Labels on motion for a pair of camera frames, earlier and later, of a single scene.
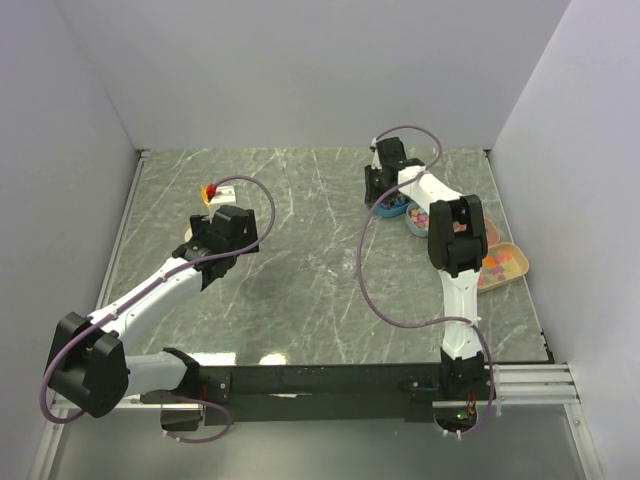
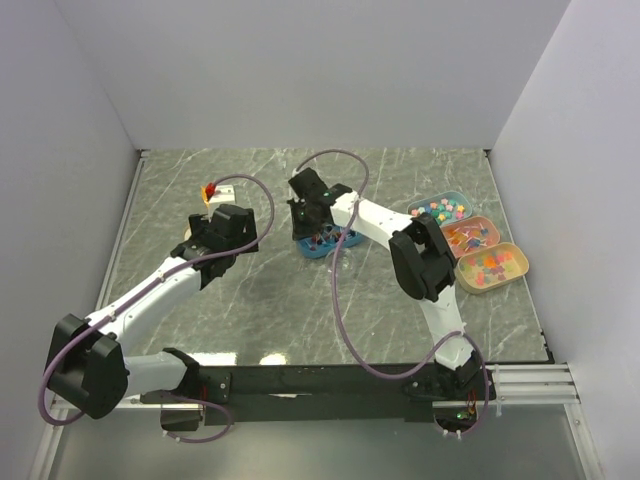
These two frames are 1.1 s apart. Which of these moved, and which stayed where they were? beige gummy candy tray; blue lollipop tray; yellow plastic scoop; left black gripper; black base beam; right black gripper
Moved: right black gripper; blue lollipop tray
Stayed: black base beam; beige gummy candy tray; yellow plastic scoop; left black gripper
